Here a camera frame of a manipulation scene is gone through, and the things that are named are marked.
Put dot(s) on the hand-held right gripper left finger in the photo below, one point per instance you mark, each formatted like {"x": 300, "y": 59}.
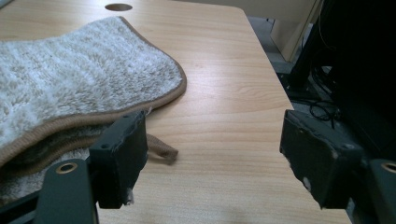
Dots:
{"x": 120, "y": 155}

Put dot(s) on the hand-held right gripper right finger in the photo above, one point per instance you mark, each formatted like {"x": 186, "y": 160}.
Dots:
{"x": 320, "y": 161}

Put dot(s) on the beige fluffy cloth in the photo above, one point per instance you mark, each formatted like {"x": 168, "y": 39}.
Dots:
{"x": 77, "y": 71}

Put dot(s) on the light wooden furniture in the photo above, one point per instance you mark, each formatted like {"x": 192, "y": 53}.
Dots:
{"x": 295, "y": 28}

